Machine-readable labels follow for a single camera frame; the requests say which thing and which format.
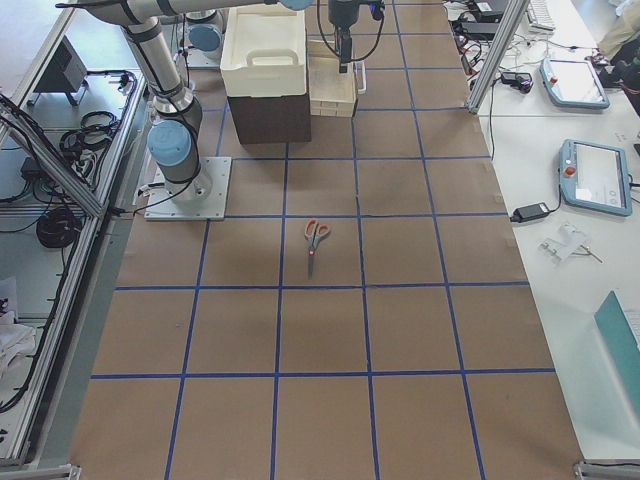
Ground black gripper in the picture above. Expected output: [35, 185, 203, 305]
[328, 0, 385, 74]

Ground wooden drawer with white handle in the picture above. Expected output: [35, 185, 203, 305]
[307, 40, 367, 117]

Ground grey orange scissors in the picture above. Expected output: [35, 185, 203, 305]
[304, 218, 331, 278]

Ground white foam tray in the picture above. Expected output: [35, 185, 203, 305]
[220, 4, 307, 98]

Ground dark brown wooden cabinet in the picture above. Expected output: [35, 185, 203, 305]
[228, 93, 312, 145]

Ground upper blue teach pendant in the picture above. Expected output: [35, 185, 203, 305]
[539, 58, 610, 110]

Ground blue teach pendant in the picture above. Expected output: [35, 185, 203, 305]
[539, 58, 610, 110]
[559, 139, 632, 217]

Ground black power adapter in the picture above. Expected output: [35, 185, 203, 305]
[510, 202, 551, 223]

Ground black box on stand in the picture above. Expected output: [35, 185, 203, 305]
[27, 36, 88, 107]

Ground lower blue teach pendant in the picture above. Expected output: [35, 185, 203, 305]
[559, 139, 632, 217]

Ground teal board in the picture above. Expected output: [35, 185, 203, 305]
[594, 291, 639, 448]

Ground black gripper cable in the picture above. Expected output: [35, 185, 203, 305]
[317, 0, 398, 63]

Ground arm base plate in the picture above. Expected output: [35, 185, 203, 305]
[187, 47, 222, 70]
[144, 157, 232, 221]

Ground aluminium frame post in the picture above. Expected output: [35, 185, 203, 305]
[467, 0, 528, 114]

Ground clear plastic bracket parts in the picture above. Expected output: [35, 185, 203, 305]
[539, 222, 604, 264]

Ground aluminium frame rail left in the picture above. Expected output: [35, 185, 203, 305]
[1, 94, 107, 218]

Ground coiled black cable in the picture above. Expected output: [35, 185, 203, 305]
[36, 206, 81, 250]

